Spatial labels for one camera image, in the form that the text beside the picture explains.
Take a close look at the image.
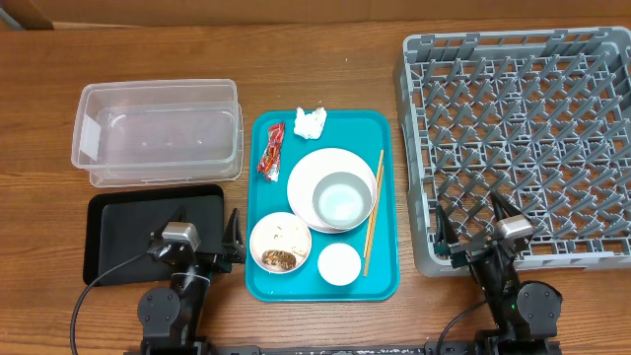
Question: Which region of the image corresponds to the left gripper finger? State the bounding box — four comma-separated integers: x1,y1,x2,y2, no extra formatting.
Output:
152,205,186,237
222,208,246,263

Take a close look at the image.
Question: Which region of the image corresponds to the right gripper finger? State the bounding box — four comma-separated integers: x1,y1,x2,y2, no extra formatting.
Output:
490,190,522,222
434,204,458,256

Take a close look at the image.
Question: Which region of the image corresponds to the red snack wrapper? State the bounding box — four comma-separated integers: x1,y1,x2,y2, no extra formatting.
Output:
257,122,286,181

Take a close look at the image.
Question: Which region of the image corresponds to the large pink plate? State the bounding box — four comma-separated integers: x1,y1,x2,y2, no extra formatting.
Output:
287,148,375,234

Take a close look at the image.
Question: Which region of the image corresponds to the white cup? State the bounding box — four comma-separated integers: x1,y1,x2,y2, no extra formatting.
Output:
317,243,362,286

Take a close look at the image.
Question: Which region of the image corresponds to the grey bowl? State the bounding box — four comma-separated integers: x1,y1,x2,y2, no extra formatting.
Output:
312,172,376,231

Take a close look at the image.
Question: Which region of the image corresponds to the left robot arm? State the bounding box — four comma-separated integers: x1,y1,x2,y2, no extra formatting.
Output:
137,207,246,354

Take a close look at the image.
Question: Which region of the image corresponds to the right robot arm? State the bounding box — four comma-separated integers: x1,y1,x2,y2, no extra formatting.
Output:
432,190,563,354

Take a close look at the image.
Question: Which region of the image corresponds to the grey dishwasher rack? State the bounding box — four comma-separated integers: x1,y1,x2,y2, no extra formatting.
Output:
393,27,630,277

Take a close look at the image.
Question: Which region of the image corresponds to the small plate with food scraps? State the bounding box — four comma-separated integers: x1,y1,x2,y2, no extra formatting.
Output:
247,212,312,274

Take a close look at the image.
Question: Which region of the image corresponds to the black plastic tray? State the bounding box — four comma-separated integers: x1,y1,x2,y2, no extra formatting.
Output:
83,184,225,284

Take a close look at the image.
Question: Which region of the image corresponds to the clear plastic bin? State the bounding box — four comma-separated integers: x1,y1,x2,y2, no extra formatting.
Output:
71,79,244,187

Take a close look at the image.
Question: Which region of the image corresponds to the teal plastic serving tray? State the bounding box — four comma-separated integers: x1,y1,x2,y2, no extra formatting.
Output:
245,110,400,302

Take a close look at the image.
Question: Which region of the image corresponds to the crumpled white tissue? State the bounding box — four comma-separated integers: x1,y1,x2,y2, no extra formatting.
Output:
294,107,327,140

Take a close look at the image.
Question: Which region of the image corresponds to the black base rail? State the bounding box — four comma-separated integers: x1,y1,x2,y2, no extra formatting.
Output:
123,341,562,355

